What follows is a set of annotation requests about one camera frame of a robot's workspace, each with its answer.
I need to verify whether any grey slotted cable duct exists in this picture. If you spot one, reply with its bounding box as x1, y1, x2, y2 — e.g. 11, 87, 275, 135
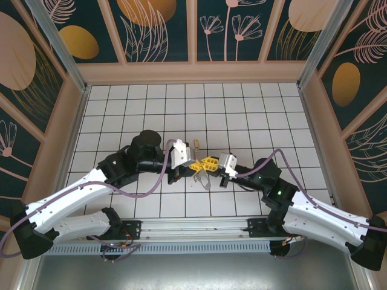
45, 240, 272, 255

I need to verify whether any small circuit board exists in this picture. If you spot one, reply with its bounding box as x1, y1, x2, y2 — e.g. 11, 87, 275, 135
100, 241, 131, 252

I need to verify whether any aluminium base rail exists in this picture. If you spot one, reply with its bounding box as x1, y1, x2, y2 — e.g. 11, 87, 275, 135
30, 214, 357, 242

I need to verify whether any grey metal sheet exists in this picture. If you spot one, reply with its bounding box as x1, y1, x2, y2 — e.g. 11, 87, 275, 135
30, 253, 363, 290

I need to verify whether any orange wire connector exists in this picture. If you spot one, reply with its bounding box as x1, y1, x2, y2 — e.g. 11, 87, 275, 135
282, 235, 305, 245

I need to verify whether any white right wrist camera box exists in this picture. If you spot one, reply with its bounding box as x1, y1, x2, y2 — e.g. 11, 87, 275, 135
218, 152, 238, 179

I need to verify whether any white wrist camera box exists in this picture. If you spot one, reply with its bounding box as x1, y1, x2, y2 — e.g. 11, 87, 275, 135
167, 138, 194, 170
218, 152, 238, 179

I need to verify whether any aluminium frame post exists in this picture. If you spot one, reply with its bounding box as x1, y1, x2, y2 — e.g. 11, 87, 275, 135
296, 0, 353, 88
25, 0, 91, 93

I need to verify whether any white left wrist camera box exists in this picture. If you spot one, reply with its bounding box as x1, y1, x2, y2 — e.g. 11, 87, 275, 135
167, 138, 194, 170

